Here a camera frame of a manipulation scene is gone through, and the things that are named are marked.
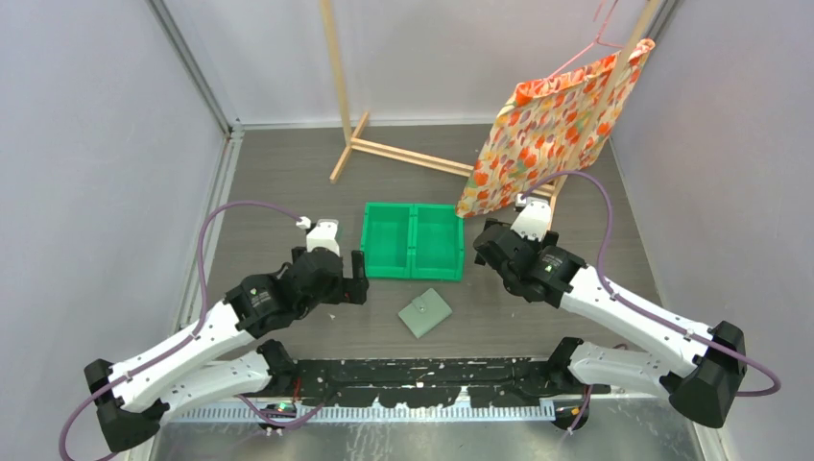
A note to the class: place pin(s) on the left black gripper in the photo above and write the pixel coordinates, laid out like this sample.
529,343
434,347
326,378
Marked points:
351,290

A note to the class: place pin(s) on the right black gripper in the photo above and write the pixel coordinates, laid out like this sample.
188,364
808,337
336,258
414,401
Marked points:
536,246

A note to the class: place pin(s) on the sage green card holder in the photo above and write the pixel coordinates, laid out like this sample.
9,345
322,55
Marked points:
424,312

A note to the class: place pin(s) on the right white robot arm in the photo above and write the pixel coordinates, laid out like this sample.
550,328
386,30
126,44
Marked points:
676,359

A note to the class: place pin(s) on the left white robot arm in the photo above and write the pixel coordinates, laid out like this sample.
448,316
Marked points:
134,398

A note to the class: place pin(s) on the green plastic double bin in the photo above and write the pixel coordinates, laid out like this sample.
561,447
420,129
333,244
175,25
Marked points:
413,241

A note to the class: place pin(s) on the floral orange fabric bag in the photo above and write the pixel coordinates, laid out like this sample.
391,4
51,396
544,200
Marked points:
546,124

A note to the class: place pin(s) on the wooden clothes rack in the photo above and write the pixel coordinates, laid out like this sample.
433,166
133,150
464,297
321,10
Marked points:
352,134

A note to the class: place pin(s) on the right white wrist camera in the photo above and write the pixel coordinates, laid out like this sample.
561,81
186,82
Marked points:
534,217

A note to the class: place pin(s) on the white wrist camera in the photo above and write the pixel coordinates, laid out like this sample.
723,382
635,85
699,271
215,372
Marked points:
534,217
324,235

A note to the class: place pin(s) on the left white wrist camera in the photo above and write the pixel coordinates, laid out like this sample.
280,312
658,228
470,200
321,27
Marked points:
324,235

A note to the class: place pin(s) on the aluminium rail with slots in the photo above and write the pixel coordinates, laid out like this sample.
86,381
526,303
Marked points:
234,412

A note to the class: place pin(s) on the aluminium corner frame post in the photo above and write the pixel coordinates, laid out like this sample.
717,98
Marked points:
170,27

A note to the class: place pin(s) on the pink wire hanger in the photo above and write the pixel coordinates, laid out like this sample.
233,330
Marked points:
598,39

